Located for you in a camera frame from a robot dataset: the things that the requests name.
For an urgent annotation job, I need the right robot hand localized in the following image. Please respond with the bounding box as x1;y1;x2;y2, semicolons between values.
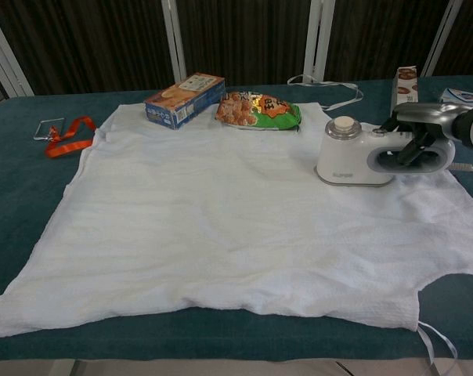
379;102;473;165

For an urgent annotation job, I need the green orange snack bag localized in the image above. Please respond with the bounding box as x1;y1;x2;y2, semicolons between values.
215;90;302;133

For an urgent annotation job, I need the short white ribbon strap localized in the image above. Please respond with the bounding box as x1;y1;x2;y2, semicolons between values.
416;319;459;365

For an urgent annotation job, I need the blue white soap box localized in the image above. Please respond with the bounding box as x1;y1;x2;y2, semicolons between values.
439;86;473;106

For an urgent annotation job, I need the teal table cover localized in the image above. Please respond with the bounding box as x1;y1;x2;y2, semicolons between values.
0;76;473;363

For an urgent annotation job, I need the white handheld steamer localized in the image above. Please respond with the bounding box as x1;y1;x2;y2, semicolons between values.
313;116;456;187

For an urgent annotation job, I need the long white ribbon strap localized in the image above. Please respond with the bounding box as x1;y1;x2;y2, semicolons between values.
287;74;365;111

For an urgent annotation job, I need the orange blue biscuit box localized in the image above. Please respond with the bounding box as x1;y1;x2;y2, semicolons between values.
143;72;226;130

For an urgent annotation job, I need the orange lanyard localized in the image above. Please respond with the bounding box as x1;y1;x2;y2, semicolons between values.
44;116;98;161

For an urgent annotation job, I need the clear badge holder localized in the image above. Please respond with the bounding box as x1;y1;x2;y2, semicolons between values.
32;117;67;141

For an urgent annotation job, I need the long cling wrap box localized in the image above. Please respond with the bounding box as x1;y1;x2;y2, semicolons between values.
390;66;421;114

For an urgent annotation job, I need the white sleeveless shirt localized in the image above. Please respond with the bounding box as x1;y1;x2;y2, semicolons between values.
0;102;473;342

